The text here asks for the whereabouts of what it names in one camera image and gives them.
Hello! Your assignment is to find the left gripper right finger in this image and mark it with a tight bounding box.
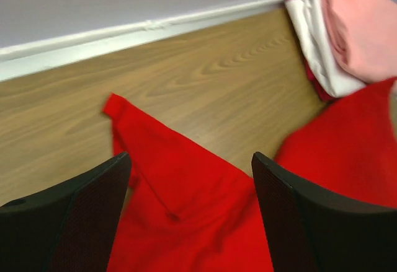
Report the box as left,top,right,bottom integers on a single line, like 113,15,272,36
251,152,396,271

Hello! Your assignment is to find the pink folded t shirt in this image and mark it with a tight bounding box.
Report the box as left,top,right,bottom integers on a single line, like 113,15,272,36
321,0,396,82

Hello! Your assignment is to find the white folded t shirt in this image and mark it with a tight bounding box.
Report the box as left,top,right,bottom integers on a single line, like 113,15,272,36
285,0,366,99

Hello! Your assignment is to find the aluminium frame rail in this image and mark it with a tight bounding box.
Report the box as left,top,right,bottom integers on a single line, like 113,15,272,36
1,0,283,81

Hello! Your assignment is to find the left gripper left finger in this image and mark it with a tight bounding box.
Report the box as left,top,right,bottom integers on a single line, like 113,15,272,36
1,152,132,271

